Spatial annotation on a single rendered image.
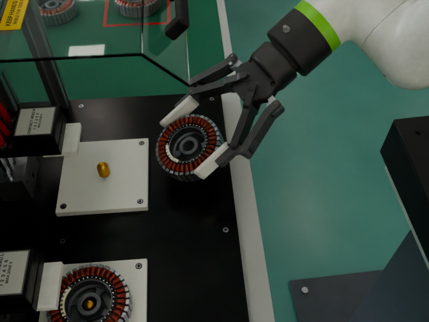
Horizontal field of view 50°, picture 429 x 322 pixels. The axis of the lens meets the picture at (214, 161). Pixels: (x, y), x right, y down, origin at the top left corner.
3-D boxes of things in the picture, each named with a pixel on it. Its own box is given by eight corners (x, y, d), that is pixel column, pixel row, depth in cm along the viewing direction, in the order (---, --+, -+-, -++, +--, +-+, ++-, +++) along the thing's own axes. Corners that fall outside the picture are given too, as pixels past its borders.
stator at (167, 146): (204, 112, 82) (197, 100, 79) (237, 155, 76) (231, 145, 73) (152, 149, 82) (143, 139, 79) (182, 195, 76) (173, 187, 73)
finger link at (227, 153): (242, 141, 73) (252, 154, 71) (218, 163, 73) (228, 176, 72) (238, 138, 71) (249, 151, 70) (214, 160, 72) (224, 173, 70)
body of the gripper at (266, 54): (306, 84, 74) (262, 122, 75) (276, 53, 78) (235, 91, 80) (292, 60, 68) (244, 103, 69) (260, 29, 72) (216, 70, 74)
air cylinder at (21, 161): (39, 164, 83) (30, 144, 79) (33, 199, 79) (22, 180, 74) (11, 166, 83) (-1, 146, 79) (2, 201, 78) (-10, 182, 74)
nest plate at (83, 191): (149, 142, 86) (148, 137, 85) (148, 210, 77) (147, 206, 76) (67, 146, 86) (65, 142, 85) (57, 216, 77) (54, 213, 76)
